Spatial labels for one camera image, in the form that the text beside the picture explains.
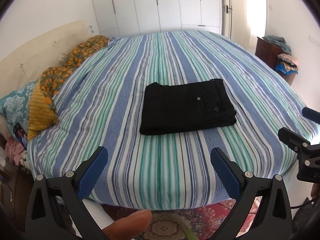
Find person's left hand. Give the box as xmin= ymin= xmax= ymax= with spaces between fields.
xmin=102 ymin=210 xmax=152 ymax=240

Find mustard yellow dotted pillow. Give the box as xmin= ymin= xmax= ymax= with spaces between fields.
xmin=27 ymin=78 xmax=58 ymax=142

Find dark wooden nightstand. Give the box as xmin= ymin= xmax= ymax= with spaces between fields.
xmin=0 ymin=132 xmax=36 ymax=228

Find teal white floral pillow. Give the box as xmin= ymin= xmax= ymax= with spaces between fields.
xmin=1 ymin=81 xmax=36 ymax=140

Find beige padded headboard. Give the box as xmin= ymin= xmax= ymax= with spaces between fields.
xmin=1 ymin=21 xmax=95 ymax=97

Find orange floral green blanket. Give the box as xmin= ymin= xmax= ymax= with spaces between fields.
xmin=40 ymin=35 xmax=110 ymax=109

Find white wardrobe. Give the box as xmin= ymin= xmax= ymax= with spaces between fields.
xmin=92 ymin=0 xmax=222 ymax=38

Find dark red wooden cabinet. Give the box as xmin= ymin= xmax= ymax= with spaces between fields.
xmin=255 ymin=37 xmax=297 ymax=85

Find pink cloth on nightstand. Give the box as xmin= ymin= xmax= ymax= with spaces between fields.
xmin=5 ymin=136 xmax=27 ymax=166

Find blue green striped bedsheet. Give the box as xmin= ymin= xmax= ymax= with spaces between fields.
xmin=27 ymin=31 xmax=319 ymax=210

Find black pants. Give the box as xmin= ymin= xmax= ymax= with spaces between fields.
xmin=139 ymin=79 xmax=236 ymax=135

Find red patterned rug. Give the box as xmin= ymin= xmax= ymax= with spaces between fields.
xmin=101 ymin=195 xmax=263 ymax=240

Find pile of clothes on cabinet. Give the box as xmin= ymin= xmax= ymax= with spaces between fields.
xmin=263 ymin=35 xmax=299 ymax=75

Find person's right hand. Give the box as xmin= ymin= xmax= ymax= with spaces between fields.
xmin=310 ymin=184 xmax=320 ymax=200

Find white door with black handle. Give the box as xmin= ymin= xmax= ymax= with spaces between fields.
xmin=221 ymin=0 xmax=246 ymax=46

